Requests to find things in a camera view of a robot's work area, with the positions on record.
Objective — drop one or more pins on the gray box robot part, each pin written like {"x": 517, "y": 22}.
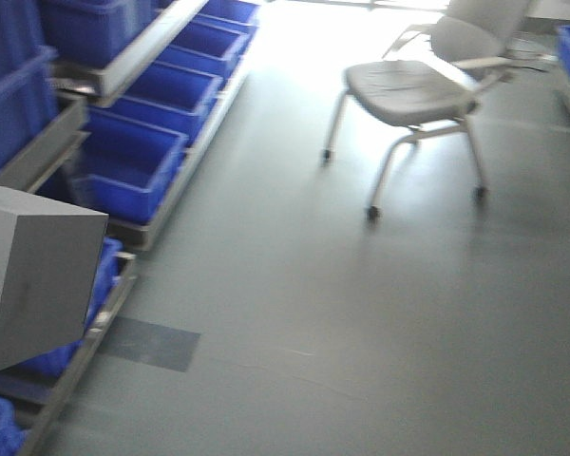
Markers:
{"x": 49, "y": 254}

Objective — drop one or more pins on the gray office chair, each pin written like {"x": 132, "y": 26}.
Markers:
{"x": 430, "y": 78}

